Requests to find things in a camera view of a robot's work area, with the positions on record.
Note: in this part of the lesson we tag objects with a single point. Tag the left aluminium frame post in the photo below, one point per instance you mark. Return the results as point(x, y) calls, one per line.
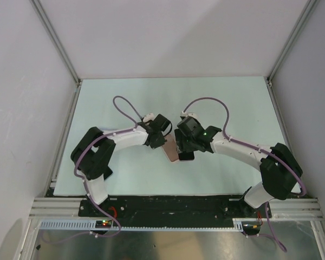
point(52, 33)

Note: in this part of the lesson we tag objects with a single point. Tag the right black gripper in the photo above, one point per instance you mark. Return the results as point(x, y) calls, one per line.
point(180, 137)

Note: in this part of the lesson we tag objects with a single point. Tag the pink phone case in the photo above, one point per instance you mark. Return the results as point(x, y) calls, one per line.
point(170, 149)

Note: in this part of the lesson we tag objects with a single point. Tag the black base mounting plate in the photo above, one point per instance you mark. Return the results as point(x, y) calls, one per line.
point(178, 211)

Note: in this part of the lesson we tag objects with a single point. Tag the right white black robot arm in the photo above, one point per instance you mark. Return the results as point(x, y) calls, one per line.
point(278, 167)

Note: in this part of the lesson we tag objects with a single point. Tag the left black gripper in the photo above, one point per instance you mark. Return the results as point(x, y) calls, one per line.
point(160, 143)

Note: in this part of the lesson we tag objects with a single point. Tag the aluminium frame post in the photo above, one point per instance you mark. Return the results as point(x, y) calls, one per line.
point(52, 33)
point(292, 38)

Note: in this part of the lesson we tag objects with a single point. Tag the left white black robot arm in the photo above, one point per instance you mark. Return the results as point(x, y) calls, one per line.
point(93, 153)

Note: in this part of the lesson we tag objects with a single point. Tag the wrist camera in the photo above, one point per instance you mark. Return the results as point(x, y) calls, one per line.
point(148, 117)
point(186, 114)

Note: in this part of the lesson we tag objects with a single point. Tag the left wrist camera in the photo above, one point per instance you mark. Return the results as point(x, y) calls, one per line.
point(148, 117)

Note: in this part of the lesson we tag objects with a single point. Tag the right aluminium frame post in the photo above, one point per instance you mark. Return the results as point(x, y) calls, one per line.
point(292, 38)

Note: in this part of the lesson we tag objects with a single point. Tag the grey slotted cable duct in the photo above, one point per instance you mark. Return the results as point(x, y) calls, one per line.
point(101, 225)

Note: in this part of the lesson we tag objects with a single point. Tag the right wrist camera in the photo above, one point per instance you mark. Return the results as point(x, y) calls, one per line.
point(186, 114)

